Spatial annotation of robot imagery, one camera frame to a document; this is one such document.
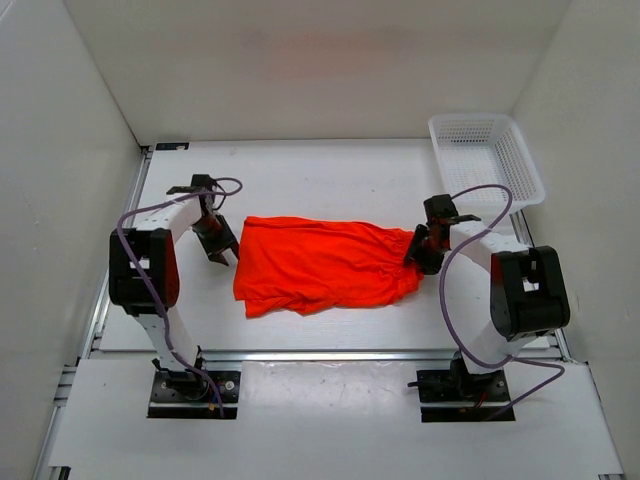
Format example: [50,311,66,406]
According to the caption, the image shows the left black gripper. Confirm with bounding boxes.
[191,214,240,266]

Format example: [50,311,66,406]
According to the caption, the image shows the orange shorts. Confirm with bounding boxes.
[233,216,424,318]

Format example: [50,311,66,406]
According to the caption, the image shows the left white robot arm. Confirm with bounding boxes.
[108,174,243,400]

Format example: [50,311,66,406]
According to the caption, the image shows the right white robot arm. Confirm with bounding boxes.
[404,194,570,400]

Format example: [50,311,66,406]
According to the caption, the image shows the white plastic basket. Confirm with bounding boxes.
[428,113,546,213]

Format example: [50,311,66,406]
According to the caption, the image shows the black label sticker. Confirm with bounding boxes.
[154,142,190,151]

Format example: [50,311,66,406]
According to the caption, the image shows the right aluminium frame rail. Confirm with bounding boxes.
[491,207,628,479]

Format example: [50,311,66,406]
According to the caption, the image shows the aluminium frame rail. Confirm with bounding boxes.
[31,144,154,480]
[491,207,628,479]

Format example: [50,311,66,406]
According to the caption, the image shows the front aluminium rail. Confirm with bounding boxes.
[203,349,454,362]

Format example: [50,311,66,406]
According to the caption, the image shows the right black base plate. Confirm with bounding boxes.
[407,370,516,424]

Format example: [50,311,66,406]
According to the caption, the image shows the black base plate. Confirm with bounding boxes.
[407,370,516,424]
[147,359,241,420]

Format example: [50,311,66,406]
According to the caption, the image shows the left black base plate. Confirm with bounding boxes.
[147,359,241,420]

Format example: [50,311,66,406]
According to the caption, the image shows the left aluminium frame rail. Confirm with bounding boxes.
[31,144,154,480]

